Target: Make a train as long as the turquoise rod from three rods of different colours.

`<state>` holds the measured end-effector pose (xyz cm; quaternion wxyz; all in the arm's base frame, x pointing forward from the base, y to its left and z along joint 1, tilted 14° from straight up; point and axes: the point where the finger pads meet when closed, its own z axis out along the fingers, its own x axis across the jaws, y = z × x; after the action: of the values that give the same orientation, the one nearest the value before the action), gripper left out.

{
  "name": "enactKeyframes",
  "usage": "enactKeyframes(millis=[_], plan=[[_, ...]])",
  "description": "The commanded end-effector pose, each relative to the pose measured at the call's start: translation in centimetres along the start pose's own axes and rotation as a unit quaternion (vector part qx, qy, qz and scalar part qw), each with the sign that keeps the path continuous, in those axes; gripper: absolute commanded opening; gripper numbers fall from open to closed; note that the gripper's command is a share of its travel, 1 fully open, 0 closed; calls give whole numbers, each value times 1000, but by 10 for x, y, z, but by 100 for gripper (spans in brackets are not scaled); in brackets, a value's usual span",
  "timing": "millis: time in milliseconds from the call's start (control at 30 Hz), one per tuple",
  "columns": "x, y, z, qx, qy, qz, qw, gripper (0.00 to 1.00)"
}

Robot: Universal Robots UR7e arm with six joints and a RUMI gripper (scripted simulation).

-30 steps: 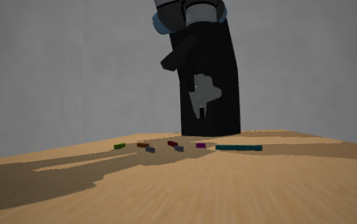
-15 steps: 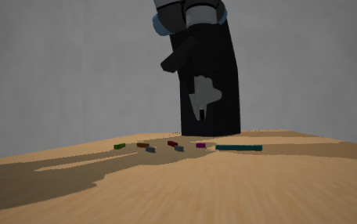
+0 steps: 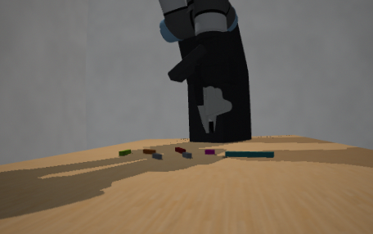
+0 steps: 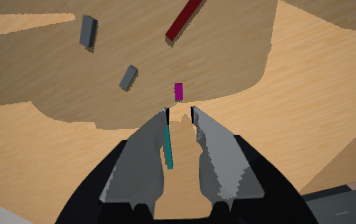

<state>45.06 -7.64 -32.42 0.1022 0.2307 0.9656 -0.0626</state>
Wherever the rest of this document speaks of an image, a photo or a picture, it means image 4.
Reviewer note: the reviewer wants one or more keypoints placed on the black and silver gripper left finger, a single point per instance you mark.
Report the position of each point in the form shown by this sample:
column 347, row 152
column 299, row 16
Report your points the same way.
column 130, row 174

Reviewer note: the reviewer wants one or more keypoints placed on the magenta rod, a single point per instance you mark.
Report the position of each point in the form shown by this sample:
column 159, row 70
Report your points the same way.
column 179, row 91

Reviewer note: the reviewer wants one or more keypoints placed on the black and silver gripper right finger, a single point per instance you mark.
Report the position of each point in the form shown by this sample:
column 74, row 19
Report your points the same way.
column 231, row 170

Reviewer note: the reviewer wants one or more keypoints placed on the turquoise rod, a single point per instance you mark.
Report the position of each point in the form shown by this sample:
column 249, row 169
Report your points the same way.
column 167, row 146

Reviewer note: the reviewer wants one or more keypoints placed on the grey rod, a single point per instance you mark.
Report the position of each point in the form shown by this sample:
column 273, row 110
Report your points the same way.
column 88, row 31
column 128, row 77

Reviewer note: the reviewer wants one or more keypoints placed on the dark red rod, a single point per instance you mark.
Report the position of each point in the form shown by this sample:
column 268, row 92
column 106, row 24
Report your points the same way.
column 182, row 18

